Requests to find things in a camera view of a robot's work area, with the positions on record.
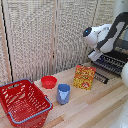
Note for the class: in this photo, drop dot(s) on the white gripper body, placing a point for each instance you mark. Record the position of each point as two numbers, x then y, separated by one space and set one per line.
95 55

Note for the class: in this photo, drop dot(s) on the white black Franka robot arm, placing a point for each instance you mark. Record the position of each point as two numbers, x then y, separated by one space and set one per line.
100 33

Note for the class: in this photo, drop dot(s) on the black toaster oven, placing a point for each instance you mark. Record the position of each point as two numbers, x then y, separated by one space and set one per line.
111 63

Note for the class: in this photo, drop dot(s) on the orange red food box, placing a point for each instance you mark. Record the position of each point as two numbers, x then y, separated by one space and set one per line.
84 77

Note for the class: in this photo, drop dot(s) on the blue plastic cup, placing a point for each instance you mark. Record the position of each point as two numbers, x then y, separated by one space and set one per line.
63 94

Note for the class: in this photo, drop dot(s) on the red plastic bowl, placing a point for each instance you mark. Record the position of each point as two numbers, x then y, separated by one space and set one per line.
49 82

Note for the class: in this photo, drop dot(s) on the red shopping basket blue rim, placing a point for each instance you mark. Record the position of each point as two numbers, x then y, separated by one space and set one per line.
23 103

